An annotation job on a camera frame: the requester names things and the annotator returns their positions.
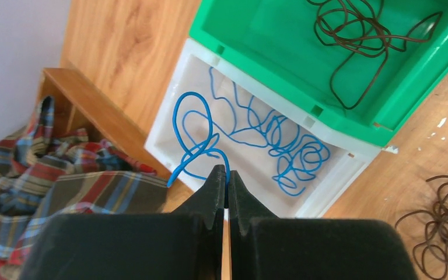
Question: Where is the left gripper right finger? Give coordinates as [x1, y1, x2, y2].
[227, 171, 417, 279]

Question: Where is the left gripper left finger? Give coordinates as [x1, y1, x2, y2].
[19, 165, 226, 279]

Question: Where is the blue wire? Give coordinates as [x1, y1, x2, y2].
[166, 91, 232, 189]
[208, 66, 331, 197]

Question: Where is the white plastic bin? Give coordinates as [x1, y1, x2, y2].
[145, 39, 381, 218]

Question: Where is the plaid cloth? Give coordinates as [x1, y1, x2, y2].
[0, 96, 167, 279]

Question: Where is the wooden tray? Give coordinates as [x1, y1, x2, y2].
[36, 68, 194, 214]

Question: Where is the green plastic bin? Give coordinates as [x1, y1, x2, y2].
[190, 1, 448, 146]

